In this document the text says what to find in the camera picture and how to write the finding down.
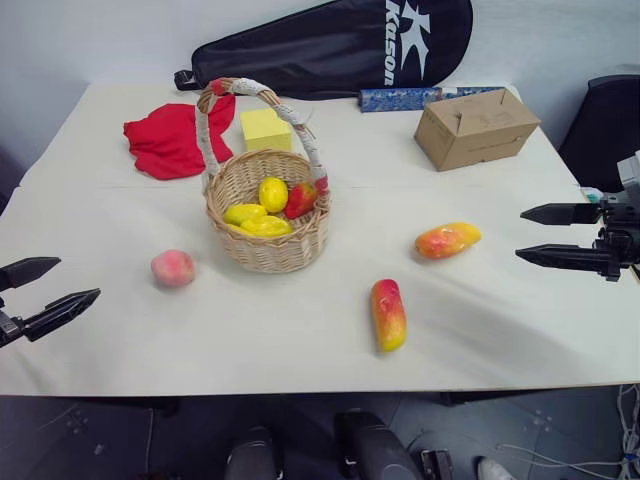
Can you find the black chair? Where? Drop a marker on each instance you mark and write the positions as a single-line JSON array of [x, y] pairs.
[[605, 130]]

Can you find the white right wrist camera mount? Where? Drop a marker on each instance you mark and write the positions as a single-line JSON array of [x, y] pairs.
[[631, 172]]

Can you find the white shoe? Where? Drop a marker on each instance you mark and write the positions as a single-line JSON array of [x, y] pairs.
[[495, 470]]

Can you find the red yellow mango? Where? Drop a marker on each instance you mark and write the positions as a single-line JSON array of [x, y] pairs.
[[388, 315]]

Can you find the small teal object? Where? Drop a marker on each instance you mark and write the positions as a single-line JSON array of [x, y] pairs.
[[591, 196]]

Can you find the yellow star fruit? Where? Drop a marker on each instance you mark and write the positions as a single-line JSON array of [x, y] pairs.
[[265, 226], [242, 213]]

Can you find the brown cardboard box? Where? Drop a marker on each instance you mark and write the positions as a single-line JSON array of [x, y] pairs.
[[475, 131]]

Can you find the blue patterned roll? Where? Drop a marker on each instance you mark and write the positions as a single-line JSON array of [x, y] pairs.
[[395, 99]]

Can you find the yellow lemon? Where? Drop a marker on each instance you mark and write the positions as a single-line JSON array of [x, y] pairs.
[[273, 194]]

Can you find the black table frame bar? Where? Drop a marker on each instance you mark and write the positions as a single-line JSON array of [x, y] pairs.
[[525, 395]]

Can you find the black racket bag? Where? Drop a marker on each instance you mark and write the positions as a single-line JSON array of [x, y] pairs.
[[330, 50]]

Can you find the red cloth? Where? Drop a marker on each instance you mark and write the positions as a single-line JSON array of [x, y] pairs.
[[167, 142]]

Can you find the orange yellow mango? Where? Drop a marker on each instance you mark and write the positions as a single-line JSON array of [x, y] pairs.
[[446, 240]]

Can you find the dark rounded shape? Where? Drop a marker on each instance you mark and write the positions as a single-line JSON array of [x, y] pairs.
[[252, 455], [375, 447]]

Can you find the red strawberry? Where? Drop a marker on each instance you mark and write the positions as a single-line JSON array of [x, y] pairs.
[[301, 201]]

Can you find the yellow sponge block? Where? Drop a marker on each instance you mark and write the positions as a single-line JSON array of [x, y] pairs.
[[264, 131]]

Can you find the pink peach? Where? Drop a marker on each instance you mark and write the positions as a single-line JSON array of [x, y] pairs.
[[172, 268]]

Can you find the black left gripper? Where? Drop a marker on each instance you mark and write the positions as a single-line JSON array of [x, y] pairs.
[[10, 327]]

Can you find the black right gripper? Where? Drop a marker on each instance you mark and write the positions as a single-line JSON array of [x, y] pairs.
[[625, 235]]

